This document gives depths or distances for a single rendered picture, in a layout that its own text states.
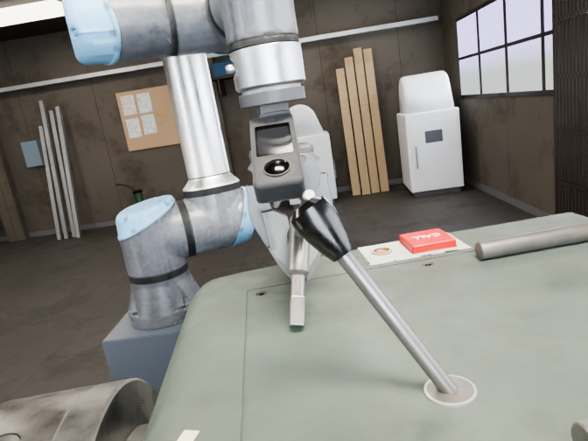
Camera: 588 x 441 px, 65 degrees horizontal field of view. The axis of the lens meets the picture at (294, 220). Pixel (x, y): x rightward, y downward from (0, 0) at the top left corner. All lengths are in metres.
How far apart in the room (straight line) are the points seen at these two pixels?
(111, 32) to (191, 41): 0.09
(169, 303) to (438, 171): 5.87
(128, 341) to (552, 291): 0.71
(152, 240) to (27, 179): 8.00
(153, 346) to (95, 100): 7.39
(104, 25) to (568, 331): 0.52
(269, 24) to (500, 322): 0.35
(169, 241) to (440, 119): 5.81
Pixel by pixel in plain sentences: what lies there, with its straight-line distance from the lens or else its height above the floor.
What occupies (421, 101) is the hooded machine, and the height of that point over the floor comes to 1.27.
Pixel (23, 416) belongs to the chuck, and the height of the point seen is 1.24.
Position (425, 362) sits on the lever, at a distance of 0.35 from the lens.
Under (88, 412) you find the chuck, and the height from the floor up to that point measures 1.24.
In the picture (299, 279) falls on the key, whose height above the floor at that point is 1.30.
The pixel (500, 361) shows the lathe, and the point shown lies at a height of 1.25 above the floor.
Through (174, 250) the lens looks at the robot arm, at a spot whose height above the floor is 1.24.
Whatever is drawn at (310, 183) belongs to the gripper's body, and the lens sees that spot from 0.49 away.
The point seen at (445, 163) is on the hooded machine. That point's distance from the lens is 6.60.
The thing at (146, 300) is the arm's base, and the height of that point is 1.16.
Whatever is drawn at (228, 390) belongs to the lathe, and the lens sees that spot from 0.40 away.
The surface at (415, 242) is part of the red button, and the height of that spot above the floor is 1.27.
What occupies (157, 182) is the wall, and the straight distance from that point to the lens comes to 7.98.
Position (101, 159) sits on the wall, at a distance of 8.24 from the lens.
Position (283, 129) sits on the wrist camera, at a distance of 0.47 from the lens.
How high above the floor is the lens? 1.47
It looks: 14 degrees down
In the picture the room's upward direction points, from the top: 9 degrees counter-clockwise
